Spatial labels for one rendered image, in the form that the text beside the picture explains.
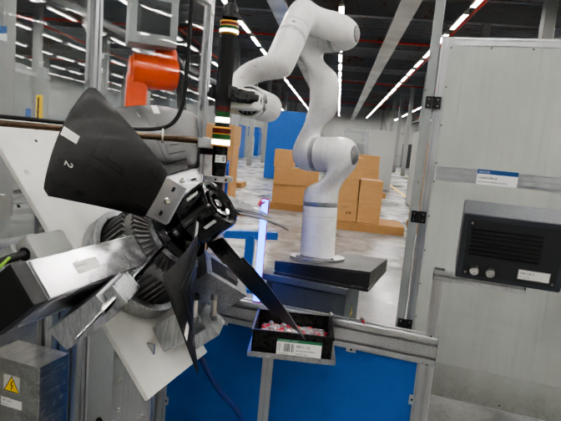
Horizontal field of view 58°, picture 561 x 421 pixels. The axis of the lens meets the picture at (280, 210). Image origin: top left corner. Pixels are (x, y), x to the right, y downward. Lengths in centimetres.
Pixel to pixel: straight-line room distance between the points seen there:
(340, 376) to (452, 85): 180
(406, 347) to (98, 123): 103
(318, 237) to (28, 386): 95
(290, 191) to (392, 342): 893
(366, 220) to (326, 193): 699
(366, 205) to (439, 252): 577
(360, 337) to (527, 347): 167
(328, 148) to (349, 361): 68
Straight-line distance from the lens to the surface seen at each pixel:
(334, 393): 164
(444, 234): 291
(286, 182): 1035
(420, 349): 153
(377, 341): 154
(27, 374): 127
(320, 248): 171
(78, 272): 95
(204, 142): 118
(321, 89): 171
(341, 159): 166
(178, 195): 109
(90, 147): 98
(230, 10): 122
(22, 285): 87
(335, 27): 169
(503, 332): 305
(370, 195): 863
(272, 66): 149
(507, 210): 145
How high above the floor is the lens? 136
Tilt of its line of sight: 8 degrees down
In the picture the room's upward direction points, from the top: 5 degrees clockwise
